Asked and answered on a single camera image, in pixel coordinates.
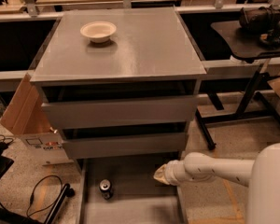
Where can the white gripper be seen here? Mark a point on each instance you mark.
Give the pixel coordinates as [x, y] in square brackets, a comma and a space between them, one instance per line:
[171, 173]

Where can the blue pepsi can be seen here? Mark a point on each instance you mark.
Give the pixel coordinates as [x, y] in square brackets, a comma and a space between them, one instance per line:
[106, 189]

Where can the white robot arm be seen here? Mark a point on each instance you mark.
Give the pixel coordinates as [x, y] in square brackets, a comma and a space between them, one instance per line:
[261, 176]

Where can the grey open bottom drawer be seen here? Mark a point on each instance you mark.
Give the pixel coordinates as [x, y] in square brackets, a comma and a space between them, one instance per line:
[137, 197]

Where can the grey middle drawer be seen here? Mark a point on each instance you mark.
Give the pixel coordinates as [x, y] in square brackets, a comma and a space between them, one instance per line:
[125, 145]

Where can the grey top drawer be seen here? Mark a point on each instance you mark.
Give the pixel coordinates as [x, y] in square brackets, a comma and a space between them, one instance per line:
[108, 113]

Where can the grey drawer cabinet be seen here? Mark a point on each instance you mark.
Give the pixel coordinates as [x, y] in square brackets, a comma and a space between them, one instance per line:
[149, 56]

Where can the brown cardboard box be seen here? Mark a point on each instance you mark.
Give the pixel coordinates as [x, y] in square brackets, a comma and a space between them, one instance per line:
[25, 119]

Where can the black side table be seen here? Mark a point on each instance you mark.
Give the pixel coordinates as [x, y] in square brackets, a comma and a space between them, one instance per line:
[244, 47]

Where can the white paper bowl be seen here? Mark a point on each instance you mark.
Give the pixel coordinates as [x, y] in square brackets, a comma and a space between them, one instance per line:
[98, 31]

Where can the black stand leg left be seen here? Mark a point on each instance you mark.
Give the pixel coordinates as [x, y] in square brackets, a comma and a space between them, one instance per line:
[7, 217]

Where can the dark headset on table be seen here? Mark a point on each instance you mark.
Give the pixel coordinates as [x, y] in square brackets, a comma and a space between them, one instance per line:
[264, 22]

